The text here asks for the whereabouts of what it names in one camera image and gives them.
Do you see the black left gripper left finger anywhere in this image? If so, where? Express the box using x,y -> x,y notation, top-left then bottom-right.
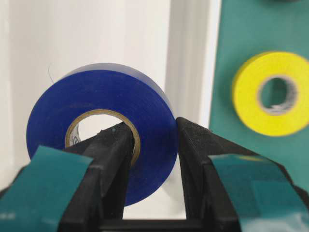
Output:
0,123 -> 134,232

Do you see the blue tape roll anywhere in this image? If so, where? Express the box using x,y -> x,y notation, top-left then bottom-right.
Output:
26,62 -> 178,206

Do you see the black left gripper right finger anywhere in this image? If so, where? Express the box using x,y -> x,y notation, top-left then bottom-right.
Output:
177,117 -> 309,232

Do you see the white plastic tray case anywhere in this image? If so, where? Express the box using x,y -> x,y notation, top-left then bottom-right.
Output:
0,0 -> 222,220

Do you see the green table cloth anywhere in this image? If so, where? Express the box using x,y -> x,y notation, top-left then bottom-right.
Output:
209,0 -> 309,155

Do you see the yellow tape roll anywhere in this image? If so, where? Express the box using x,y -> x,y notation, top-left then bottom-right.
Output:
232,52 -> 309,137

